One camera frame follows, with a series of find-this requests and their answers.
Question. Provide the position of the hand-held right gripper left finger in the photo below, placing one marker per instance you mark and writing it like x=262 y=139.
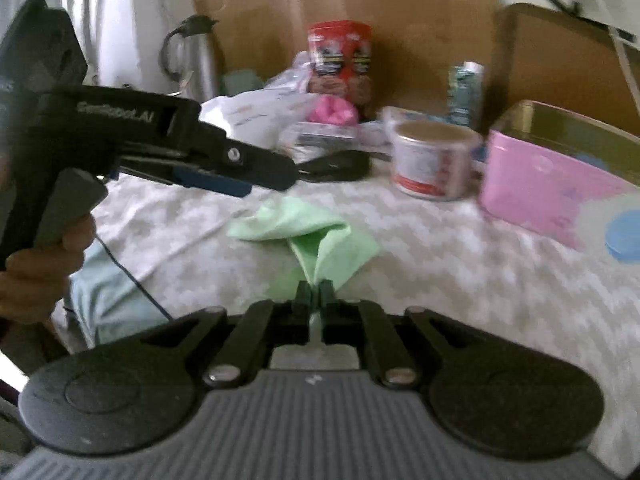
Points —
x=303 y=294

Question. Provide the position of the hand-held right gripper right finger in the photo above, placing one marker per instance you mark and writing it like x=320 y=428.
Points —
x=327 y=294

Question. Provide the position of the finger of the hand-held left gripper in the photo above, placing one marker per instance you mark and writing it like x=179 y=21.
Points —
x=215 y=180
x=250 y=160

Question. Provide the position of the green cloth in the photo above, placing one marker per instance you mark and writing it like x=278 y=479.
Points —
x=320 y=240

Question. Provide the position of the pink fluffy cloth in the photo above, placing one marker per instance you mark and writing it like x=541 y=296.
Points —
x=332 y=111

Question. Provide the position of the pink tin box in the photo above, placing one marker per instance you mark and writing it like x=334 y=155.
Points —
x=540 y=195

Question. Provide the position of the person's left hand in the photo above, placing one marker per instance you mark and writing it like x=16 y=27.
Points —
x=35 y=280

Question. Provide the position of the white printed package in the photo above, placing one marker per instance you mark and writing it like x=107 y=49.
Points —
x=260 y=115

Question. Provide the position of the clear plastic package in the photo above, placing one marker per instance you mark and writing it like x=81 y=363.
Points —
x=320 y=137

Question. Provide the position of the black pouch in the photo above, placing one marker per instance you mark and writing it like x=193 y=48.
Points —
x=335 y=166

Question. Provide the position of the silver thermos jug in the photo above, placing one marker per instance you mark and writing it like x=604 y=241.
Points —
x=197 y=60

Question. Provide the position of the white curtain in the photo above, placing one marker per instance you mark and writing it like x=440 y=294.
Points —
x=100 y=10

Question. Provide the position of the beige zigzag bedsheet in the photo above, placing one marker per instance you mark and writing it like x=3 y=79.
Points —
x=450 y=270

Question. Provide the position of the red cereal box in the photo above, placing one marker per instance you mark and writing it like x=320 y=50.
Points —
x=340 y=60

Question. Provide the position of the pale teal sheet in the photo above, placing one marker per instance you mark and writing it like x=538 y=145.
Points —
x=110 y=295

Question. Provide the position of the round tin can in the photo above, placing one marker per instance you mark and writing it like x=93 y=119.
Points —
x=432 y=160

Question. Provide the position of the wooden board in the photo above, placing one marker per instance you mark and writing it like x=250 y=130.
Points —
x=400 y=5

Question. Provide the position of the green drink carton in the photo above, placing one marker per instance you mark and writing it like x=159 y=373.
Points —
x=466 y=95

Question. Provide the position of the blue cloth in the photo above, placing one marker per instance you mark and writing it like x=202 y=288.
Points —
x=587 y=161

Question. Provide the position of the brown woven cushion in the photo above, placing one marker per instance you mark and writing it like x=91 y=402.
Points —
x=560 y=60

